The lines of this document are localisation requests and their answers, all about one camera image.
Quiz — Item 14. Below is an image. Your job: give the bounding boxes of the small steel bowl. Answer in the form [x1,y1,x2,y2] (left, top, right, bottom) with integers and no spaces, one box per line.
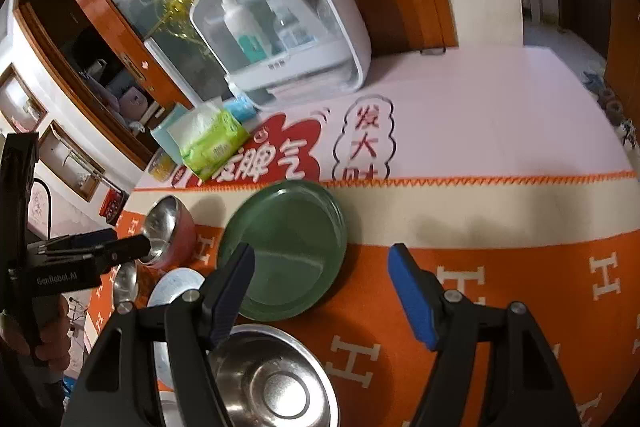
[112,261,139,305]

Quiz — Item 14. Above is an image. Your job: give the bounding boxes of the white bottle teal label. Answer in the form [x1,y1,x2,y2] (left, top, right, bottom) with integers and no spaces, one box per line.
[220,0,271,65]

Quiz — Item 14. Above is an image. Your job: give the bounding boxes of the red crate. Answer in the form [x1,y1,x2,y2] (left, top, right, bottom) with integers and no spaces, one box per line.
[100,188,128,224]

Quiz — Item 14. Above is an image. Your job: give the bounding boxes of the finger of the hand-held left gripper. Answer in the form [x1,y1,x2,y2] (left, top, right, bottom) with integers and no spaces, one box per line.
[97,234,152,266]
[37,228,119,254]

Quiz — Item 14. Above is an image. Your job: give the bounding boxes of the large steel bowl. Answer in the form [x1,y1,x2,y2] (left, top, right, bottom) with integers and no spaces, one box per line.
[159,324,341,427]

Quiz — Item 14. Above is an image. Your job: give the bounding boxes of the blue packet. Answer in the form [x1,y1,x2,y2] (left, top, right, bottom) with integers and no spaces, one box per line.
[223,96,257,124]

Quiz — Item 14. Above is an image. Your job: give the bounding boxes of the green tissue pack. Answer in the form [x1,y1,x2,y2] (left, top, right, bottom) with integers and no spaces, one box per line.
[166,102,251,180]

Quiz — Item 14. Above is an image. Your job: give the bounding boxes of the person's left hand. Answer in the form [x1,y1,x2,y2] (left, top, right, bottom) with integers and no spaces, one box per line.
[34,295,72,362]

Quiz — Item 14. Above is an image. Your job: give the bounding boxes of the green plate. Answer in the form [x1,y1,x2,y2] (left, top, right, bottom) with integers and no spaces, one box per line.
[216,180,348,322]

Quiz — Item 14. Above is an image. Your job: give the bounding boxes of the blue slipper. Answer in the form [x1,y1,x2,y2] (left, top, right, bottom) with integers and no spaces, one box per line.
[582,72,607,94]

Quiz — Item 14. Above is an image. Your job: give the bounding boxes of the yellow food container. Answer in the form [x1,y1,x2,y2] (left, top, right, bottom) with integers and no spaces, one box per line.
[148,150,177,182]

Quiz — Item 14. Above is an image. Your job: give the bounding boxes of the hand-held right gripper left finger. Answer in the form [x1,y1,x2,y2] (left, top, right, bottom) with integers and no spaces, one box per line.
[60,243,256,427]

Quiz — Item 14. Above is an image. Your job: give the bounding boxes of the wooden wall frame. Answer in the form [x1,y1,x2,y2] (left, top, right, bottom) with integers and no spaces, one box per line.
[37,122,106,200]
[0,64,48,132]

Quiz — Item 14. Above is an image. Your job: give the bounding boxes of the black cable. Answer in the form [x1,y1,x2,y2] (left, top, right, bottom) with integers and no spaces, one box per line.
[32,179,56,238]

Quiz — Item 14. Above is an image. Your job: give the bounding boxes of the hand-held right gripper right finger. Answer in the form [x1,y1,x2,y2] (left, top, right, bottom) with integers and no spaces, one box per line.
[389,243,583,427]

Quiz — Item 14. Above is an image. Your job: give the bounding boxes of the light teal container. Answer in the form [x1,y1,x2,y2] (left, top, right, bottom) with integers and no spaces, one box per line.
[151,103,188,158]

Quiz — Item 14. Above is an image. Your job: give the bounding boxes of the pink container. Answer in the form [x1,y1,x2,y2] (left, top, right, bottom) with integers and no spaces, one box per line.
[120,89,148,122]

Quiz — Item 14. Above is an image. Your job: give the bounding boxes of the pink steel bowl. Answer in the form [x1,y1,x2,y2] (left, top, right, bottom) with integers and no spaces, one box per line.
[141,195,197,270]

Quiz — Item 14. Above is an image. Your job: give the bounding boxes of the orange patterned blanket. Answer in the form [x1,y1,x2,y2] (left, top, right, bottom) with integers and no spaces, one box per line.
[82,174,640,427]

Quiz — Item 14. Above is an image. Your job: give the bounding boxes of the white storage box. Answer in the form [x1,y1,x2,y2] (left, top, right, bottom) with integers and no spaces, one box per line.
[189,0,372,108]

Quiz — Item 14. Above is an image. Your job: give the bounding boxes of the white blue-patterned bowl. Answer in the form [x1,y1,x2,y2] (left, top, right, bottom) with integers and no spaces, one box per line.
[146,268,206,388]

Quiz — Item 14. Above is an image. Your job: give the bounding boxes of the grey slipper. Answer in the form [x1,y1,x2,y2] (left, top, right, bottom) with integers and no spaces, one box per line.
[600,88,626,124]

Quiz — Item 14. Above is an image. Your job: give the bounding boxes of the clear bottle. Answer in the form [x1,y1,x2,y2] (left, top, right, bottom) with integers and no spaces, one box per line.
[270,2,316,52]

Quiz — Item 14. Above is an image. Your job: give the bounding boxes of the white printed table mat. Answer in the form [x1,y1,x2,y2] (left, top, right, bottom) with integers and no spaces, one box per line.
[135,44,633,190]

